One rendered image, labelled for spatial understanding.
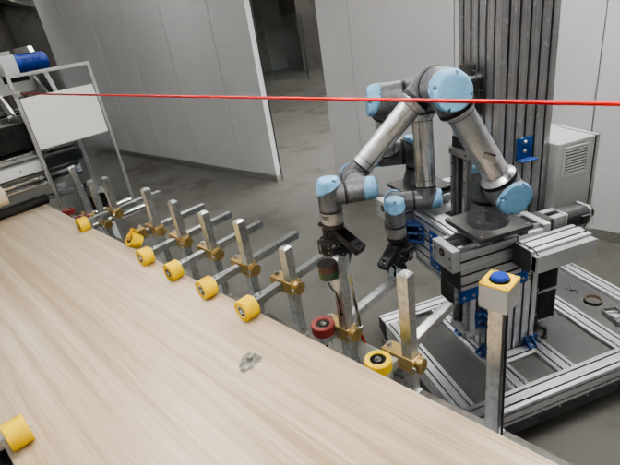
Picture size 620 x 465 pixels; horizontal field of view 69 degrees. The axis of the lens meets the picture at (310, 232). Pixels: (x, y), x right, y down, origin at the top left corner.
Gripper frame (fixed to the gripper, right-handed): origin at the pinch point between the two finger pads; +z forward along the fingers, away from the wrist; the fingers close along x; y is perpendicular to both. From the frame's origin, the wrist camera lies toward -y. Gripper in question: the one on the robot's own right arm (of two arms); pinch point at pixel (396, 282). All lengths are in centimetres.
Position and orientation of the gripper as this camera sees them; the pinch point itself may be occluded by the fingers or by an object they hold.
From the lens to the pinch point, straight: 184.5
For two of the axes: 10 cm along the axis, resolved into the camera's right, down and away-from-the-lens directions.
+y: 6.8, -4.1, 6.1
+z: 1.4, 8.9, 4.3
